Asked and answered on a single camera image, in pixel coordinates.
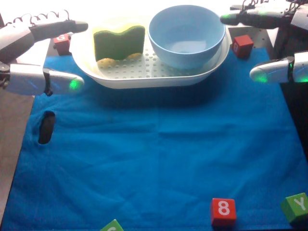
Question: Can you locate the blue table cloth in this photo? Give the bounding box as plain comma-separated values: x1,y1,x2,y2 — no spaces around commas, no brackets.
0,47,308,231

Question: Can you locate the light blue plastic bowl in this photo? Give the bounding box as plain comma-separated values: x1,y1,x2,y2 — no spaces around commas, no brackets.
147,4,226,70

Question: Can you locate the green block with white letter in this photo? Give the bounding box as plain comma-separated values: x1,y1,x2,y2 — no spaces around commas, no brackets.
100,218,125,231

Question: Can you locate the red block letter G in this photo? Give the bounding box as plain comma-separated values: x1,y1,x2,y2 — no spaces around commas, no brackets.
52,33,72,56

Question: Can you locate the white oval drain tray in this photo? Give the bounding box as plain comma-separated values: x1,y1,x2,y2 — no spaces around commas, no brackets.
71,15,231,90

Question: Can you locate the green block letter Y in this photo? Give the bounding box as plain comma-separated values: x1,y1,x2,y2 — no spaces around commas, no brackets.
280,192,308,226

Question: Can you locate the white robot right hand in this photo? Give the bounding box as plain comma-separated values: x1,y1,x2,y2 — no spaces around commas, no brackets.
220,0,308,84

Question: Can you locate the yellow and green sponge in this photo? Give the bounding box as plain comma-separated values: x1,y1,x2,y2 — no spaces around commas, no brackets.
93,24,146,67

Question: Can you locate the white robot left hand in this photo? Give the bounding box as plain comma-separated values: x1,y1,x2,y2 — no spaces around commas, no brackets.
0,9,89,97

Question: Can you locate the red block with white print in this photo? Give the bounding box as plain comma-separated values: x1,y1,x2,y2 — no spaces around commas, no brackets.
231,35,255,59

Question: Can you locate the red block number 8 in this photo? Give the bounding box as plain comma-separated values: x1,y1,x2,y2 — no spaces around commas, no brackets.
211,198,237,227

